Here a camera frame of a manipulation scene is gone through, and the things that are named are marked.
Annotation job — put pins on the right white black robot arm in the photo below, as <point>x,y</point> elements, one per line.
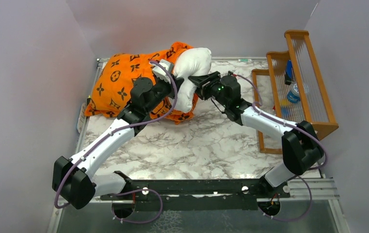
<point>301,148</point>

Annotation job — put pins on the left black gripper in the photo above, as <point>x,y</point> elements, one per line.
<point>168,85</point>

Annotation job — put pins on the blue white tape roll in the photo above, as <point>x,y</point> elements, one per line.
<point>293,95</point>

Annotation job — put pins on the yellow blue small item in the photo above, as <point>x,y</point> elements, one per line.
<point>284,107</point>

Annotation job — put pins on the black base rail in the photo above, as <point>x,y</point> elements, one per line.
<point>195,195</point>

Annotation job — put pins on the white power strip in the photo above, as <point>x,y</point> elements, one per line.
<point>81,118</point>

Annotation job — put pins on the white pillow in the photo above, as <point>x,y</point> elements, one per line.
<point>192,62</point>

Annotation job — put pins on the orange patterned pillowcase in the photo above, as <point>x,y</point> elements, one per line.
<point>112,90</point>

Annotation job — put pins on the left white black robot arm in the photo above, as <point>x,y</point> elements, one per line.
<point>75,179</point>

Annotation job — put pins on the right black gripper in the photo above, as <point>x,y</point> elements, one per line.
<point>202,91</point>

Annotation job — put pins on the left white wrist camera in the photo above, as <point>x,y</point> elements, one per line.
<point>162,69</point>

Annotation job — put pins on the aluminium table frame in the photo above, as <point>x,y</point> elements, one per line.
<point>297,187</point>

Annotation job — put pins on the wooden tiered rack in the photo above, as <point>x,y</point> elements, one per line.
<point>315,106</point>

